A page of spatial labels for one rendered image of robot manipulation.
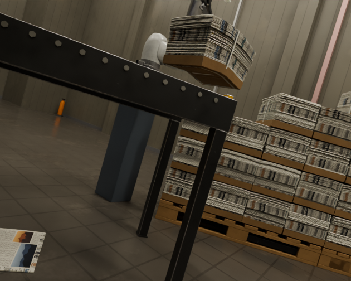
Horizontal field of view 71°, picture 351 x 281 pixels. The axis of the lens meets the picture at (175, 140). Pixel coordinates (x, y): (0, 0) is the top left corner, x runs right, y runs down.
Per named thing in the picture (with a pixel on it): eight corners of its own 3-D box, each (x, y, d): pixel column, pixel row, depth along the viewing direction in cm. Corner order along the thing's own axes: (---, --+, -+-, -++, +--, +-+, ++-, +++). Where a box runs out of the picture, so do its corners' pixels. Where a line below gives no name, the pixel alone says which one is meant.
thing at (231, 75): (201, 84, 155) (204, 78, 155) (240, 90, 135) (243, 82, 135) (186, 71, 144) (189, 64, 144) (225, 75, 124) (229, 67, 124)
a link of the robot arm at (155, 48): (140, 62, 193) (147, 34, 192) (162, 69, 196) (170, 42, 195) (140, 57, 177) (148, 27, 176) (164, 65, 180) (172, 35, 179)
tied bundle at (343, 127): (288, 136, 205) (296, 110, 204) (322, 146, 204) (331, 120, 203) (311, 138, 167) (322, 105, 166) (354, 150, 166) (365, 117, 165)
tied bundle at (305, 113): (253, 126, 205) (261, 100, 204) (287, 136, 205) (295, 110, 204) (270, 126, 167) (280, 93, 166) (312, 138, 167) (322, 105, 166)
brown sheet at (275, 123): (253, 126, 205) (255, 121, 205) (287, 135, 205) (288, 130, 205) (271, 125, 167) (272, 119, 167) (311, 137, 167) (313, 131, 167)
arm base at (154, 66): (127, 63, 182) (130, 55, 182) (147, 73, 200) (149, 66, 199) (145, 64, 171) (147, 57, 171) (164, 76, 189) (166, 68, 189)
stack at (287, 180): (159, 202, 211) (187, 107, 207) (292, 242, 208) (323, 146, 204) (154, 218, 172) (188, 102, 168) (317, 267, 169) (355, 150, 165)
